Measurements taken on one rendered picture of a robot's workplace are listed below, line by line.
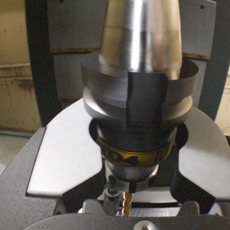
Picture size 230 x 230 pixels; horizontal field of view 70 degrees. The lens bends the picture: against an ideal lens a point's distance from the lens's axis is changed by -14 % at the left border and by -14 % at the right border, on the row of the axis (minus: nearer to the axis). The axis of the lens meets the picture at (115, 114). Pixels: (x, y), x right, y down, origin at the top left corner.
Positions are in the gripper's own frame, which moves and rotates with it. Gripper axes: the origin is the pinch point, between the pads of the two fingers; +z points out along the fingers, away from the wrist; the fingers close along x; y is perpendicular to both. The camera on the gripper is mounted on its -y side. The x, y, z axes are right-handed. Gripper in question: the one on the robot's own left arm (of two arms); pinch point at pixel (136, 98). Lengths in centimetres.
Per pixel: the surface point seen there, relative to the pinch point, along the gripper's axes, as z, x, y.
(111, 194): 11.7, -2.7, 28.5
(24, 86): 81, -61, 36
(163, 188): 42, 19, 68
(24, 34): 81, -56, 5
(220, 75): 46, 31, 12
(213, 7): 41.3, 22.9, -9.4
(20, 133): 78, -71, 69
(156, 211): 9.0, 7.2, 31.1
